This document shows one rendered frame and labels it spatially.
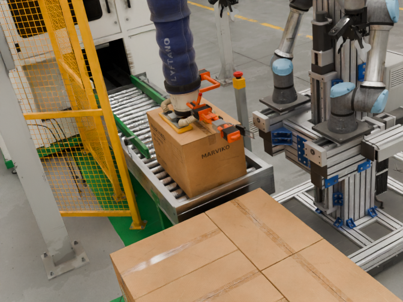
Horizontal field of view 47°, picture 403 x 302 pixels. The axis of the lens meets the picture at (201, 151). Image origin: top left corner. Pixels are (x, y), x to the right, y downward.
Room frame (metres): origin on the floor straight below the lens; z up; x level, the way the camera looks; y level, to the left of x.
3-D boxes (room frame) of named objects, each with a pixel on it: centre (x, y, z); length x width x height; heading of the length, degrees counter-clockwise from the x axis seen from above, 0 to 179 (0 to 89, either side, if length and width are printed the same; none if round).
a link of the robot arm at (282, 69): (2.57, -0.55, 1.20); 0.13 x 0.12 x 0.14; 173
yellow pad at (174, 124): (2.68, 0.13, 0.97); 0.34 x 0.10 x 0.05; 21
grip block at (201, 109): (2.48, -0.04, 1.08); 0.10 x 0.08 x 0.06; 111
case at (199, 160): (2.72, 0.03, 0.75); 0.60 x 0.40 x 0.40; 21
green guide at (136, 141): (3.70, 0.73, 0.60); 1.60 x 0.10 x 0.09; 23
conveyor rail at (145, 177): (3.35, 0.65, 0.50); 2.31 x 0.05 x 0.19; 23
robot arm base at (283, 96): (2.56, -0.55, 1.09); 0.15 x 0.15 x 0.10
